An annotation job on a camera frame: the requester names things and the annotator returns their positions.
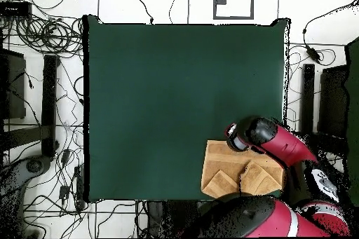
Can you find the coiled black cables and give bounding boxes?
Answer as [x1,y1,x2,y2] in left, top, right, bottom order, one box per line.
[15,15,84,55]

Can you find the black power adapter with cable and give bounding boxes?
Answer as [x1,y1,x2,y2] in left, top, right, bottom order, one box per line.
[302,0,359,64]

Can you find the black equipment box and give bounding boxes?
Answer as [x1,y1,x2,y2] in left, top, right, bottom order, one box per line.
[0,48,27,121]
[318,64,350,139]

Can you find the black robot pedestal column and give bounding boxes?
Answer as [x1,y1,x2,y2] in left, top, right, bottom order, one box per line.
[145,200,203,238]

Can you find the flat black switch box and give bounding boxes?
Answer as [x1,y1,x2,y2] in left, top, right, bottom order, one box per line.
[0,0,33,19]

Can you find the grey rectangular frame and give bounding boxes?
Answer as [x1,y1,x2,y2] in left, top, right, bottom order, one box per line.
[212,0,255,20]

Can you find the green cloth beside table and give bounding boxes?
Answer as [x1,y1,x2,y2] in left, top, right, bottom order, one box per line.
[344,36,359,206]

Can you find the dark wheeled stand base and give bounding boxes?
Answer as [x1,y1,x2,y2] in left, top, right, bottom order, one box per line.
[0,156,53,203]

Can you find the tan terry towel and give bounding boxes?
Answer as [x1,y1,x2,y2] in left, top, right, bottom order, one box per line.
[201,139,286,199]

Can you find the dark green table cloth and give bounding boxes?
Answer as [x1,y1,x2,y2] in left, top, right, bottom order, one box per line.
[83,14,291,203]

